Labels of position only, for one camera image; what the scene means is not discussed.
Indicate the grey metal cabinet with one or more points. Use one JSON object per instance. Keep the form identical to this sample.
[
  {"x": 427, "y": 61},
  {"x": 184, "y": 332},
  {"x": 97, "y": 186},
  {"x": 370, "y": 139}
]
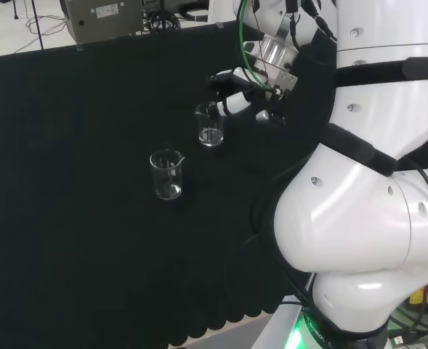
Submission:
[{"x": 104, "y": 18}]

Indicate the black bench cloth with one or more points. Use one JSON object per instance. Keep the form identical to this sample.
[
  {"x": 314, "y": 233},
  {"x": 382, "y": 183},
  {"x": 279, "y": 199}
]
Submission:
[{"x": 72, "y": 200}]

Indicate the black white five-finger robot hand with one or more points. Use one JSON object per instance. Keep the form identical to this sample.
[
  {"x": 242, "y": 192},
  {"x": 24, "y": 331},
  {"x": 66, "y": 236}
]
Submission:
[{"x": 235, "y": 102}]

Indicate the clear glass beaker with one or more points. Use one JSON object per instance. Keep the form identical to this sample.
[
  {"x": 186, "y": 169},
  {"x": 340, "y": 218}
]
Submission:
[
  {"x": 210, "y": 136},
  {"x": 166, "y": 189}
]

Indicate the thin black tripod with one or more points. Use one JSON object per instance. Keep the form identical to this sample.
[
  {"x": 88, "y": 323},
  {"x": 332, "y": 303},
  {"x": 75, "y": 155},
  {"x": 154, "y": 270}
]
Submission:
[{"x": 37, "y": 25}]

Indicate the black stand pole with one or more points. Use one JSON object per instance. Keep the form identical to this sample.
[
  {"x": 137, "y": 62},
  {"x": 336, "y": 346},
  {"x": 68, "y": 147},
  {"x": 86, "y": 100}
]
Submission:
[{"x": 161, "y": 18}]

